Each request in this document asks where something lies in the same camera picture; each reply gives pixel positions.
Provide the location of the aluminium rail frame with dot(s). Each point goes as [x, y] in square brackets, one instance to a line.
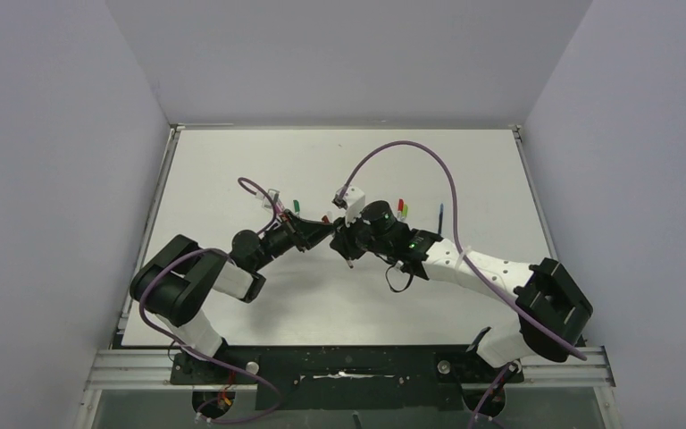
[151, 369]

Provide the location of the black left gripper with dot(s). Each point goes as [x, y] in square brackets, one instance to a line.
[300, 231]

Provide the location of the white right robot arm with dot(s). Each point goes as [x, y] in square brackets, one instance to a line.
[551, 310]

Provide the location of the blue gel pen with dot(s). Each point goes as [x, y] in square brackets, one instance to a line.
[440, 219]

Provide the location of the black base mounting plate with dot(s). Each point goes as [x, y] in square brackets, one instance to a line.
[443, 377]

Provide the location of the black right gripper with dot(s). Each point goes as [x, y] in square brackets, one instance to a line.
[347, 236]

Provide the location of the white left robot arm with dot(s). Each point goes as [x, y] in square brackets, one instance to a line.
[175, 283]

